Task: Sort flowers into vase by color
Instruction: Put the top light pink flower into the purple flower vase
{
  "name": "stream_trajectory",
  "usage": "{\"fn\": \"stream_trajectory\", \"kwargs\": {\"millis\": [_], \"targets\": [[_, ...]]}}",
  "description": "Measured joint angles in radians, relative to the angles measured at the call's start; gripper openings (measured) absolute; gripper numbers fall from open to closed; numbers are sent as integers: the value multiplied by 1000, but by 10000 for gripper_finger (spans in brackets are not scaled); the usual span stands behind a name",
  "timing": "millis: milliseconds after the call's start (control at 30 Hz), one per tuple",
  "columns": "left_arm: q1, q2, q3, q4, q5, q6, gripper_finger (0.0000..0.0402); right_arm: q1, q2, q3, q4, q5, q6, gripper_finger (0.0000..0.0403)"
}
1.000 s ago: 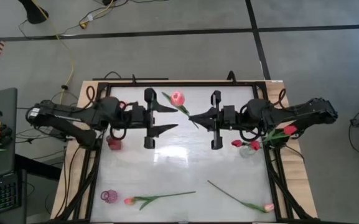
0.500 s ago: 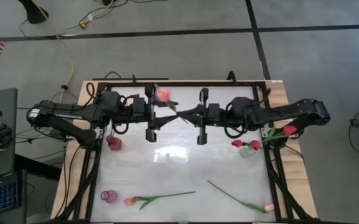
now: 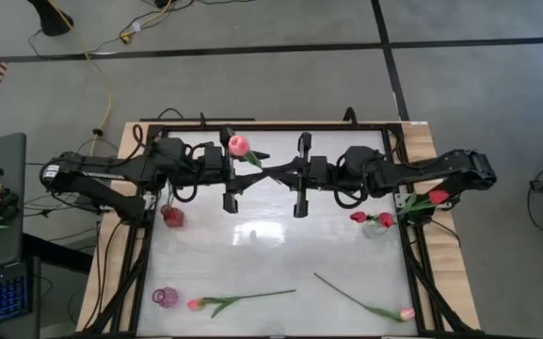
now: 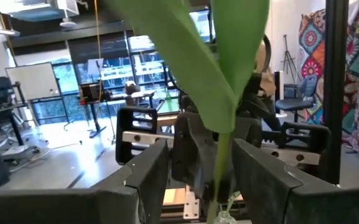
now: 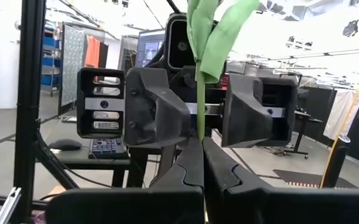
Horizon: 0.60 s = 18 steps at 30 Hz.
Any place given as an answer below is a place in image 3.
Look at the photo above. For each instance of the black floor stand foot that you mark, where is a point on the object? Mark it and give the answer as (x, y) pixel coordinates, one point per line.
(52, 21)

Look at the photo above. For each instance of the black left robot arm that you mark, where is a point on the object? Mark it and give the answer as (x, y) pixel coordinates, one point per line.
(111, 165)

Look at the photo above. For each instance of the pink tulip bottom left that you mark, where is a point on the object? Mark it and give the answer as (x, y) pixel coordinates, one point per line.
(196, 304)

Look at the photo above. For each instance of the pink tulip bottom right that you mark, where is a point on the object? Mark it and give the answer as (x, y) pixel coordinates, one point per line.
(406, 313)

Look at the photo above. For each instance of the red ribbed glass vase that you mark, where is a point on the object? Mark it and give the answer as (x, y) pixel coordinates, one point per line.
(173, 217)

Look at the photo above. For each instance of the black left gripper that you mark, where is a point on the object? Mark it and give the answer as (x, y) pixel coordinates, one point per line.
(214, 162)

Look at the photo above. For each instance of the black aluminium table frame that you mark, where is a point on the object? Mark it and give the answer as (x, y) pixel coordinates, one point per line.
(271, 127)

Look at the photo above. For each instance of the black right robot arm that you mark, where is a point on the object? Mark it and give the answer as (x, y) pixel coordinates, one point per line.
(421, 167)

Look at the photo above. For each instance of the purple ribbed glass vase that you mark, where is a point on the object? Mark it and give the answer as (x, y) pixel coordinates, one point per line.
(166, 297)

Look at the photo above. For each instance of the clear glass vase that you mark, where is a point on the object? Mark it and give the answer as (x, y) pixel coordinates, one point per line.
(373, 230)

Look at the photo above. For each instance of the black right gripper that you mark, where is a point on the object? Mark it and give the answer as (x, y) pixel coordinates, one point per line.
(320, 170)

